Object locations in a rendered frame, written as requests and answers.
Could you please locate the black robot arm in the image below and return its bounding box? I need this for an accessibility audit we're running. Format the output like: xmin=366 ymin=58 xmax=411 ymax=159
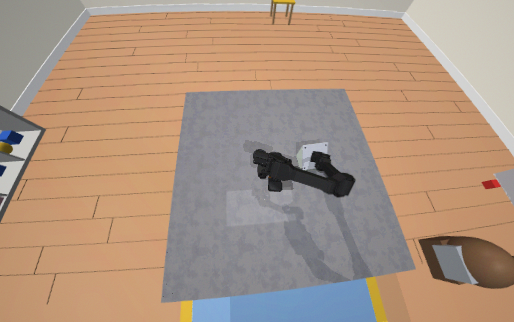
xmin=253 ymin=150 xmax=356 ymax=197

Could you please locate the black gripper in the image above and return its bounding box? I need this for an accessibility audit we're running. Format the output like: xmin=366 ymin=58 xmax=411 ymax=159
xmin=268 ymin=152 xmax=282 ymax=192

